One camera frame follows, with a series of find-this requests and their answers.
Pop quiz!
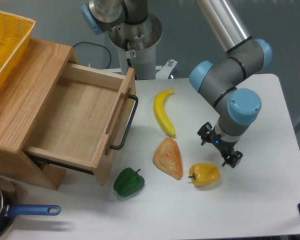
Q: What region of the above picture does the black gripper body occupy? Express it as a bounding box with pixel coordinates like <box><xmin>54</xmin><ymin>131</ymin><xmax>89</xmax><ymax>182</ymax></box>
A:
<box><xmin>206</xmin><ymin>124</ymin><xmax>240</xmax><ymax>157</ymax></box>

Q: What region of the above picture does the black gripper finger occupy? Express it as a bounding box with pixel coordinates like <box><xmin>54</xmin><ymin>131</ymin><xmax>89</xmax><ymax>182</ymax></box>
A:
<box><xmin>221</xmin><ymin>149</ymin><xmax>243</xmax><ymax>168</ymax></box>
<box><xmin>197</xmin><ymin>122</ymin><xmax>213</xmax><ymax>146</ymax></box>

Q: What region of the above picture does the yellow bell pepper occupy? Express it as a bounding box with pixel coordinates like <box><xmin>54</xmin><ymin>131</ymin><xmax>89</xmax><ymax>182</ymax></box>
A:
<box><xmin>188</xmin><ymin>163</ymin><xmax>221</xmax><ymax>187</ymax></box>

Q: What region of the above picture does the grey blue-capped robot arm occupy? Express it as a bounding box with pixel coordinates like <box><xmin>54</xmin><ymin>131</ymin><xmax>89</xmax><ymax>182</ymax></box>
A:
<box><xmin>81</xmin><ymin>0</ymin><xmax>273</xmax><ymax>167</ymax></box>

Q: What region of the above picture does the green bell pepper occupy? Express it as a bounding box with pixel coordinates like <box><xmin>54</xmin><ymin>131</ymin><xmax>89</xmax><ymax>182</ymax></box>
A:
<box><xmin>113</xmin><ymin>167</ymin><xmax>145</xmax><ymax>197</ymax></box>

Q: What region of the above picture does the triangular pastry bread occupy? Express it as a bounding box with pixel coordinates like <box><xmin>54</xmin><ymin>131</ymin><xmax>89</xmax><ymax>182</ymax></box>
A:
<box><xmin>152</xmin><ymin>137</ymin><xmax>183</xmax><ymax>180</ymax></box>

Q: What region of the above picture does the yellow banana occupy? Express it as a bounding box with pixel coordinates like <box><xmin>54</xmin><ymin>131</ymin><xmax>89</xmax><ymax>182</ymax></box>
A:
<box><xmin>153</xmin><ymin>89</ymin><xmax>176</xmax><ymax>138</ymax></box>

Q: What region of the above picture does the open wooden drawer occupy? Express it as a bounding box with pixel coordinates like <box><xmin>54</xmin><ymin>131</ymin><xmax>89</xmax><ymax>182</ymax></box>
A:
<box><xmin>23</xmin><ymin>63</ymin><xmax>136</xmax><ymax>185</ymax></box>

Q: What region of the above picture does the wooden drawer cabinet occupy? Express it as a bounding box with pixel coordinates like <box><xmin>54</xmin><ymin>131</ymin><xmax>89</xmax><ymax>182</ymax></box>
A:
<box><xmin>0</xmin><ymin>38</ymin><xmax>79</xmax><ymax>190</ymax></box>

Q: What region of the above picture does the yellow plastic basket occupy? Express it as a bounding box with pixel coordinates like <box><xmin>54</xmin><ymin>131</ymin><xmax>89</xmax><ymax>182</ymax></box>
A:
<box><xmin>0</xmin><ymin>10</ymin><xmax>37</xmax><ymax>88</ymax></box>

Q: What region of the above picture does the black drawer handle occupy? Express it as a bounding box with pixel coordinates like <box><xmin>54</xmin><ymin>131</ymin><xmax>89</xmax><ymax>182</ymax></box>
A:
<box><xmin>109</xmin><ymin>93</ymin><xmax>139</xmax><ymax>151</ymax></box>

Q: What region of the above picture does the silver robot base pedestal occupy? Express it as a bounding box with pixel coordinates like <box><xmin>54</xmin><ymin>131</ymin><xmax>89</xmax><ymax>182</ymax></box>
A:
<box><xmin>108</xmin><ymin>13</ymin><xmax>178</xmax><ymax>80</ymax></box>

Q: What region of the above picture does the black cable on floor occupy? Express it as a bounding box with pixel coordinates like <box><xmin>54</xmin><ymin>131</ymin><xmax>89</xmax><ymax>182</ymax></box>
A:
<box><xmin>71</xmin><ymin>41</ymin><xmax>112</xmax><ymax>70</ymax></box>

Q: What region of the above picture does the blue-handled frying pan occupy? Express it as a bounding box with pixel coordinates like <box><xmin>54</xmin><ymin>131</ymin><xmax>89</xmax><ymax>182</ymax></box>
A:
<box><xmin>0</xmin><ymin>177</ymin><xmax>61</xmax><ymax>237</ymax></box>

